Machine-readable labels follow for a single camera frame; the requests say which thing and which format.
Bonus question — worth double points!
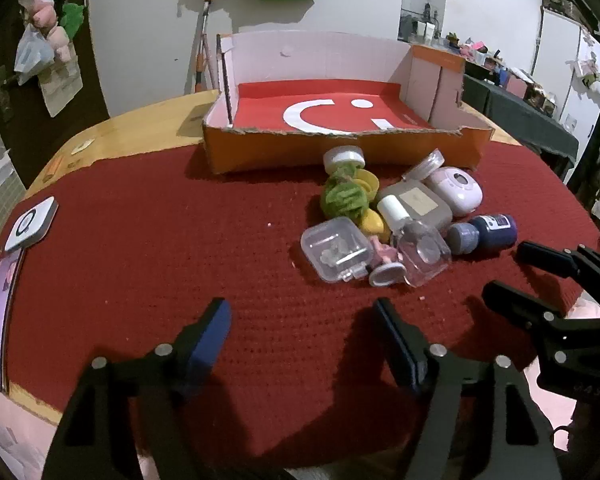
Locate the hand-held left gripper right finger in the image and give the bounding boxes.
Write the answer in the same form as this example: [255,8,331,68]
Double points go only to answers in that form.
[374,298,563,480]

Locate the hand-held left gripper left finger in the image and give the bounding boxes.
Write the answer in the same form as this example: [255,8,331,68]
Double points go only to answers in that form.
[40,298,233,480]

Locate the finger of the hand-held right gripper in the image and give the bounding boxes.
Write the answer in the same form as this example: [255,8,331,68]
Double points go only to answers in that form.
[516,240,600,312]
[481,281,600,367]

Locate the dark blue bottle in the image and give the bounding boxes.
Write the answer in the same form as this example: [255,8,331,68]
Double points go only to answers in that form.
[447,213,518,257]

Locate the pink figure toy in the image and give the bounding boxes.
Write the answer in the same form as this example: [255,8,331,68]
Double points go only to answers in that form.
[352,240,408,288]

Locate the clear bottle white cap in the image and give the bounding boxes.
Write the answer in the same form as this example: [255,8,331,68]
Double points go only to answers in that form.
[376,195,453,288]

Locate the pale pink rounded device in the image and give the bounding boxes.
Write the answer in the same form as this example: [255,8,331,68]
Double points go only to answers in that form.
[425,166,483,218]

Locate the taupe square case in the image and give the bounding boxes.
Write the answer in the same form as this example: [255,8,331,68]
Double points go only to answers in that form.
[377,180,453,233]

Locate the green fluffy ball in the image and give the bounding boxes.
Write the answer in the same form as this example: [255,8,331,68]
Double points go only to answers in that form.
[320,172,371,221]

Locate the yellow plastic cap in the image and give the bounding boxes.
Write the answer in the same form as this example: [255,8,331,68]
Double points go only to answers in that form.
[352,169,381,198]

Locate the orange white cardboard box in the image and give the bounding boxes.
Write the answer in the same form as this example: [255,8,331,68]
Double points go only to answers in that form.
[202,30,496,176]

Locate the small white round jar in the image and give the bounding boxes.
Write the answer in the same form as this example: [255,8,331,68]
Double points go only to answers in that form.
[323,145,367,171]

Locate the dark green covered table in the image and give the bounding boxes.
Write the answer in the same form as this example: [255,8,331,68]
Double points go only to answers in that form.
[462,75,581,181]

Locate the white cabinet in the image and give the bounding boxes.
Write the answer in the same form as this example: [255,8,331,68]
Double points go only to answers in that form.
[535,7,596,131]

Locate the clutter of small items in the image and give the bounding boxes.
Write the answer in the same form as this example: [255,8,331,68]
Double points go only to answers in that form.
[445,32,561,111]

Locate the white square flat device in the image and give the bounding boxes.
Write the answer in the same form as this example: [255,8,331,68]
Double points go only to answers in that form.
[4,196,60,254]

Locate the orange white stick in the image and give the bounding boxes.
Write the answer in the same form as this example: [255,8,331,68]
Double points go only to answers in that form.
[187,0,216,96]

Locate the hanging plastic bags with toys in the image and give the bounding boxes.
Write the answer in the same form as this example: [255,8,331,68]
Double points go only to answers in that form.
[0,0,112,181]

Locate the clear plastic bag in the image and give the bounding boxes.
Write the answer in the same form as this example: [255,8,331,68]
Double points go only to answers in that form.
[14,25,56,86]

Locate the pink plush toy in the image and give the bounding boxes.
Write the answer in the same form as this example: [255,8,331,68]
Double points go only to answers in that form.
[30,0,76,63]

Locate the green plush toy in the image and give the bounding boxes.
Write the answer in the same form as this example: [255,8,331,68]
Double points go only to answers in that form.
[60,2,88,41]

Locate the wall mirror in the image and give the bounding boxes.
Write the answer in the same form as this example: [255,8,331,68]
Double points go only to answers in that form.
[399,0,451,43]

